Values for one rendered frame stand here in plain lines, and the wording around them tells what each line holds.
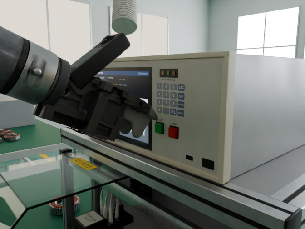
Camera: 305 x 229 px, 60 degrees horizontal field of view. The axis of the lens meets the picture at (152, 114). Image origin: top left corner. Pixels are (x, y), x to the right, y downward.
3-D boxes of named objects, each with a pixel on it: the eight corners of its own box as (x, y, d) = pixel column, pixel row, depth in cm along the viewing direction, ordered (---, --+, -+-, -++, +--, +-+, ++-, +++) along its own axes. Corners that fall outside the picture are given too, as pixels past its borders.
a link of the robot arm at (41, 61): (18, 42, 37) (38, 36, 30) (49, 57, 40) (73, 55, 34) (-3, 92, 36) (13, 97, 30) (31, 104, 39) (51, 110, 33)
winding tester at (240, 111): (222, 185, 41) (228, 50, 38) (89, 134, 74) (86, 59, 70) (312, 141, 66) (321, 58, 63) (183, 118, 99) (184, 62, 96)
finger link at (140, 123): (148, 142, 50) (109, 128, 44) (158, 112, 50) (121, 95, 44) (159, 146, 47) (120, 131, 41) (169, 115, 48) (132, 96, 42)
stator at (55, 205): (78, 200, 112) (78, 191, 111) (80, 213, 101) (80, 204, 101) (50, 204, 108) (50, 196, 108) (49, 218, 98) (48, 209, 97)
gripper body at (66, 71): (94, 134, 46) (25, 112, 38) (110, 88, 47) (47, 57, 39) (119, 143, 41) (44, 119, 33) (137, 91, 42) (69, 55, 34)
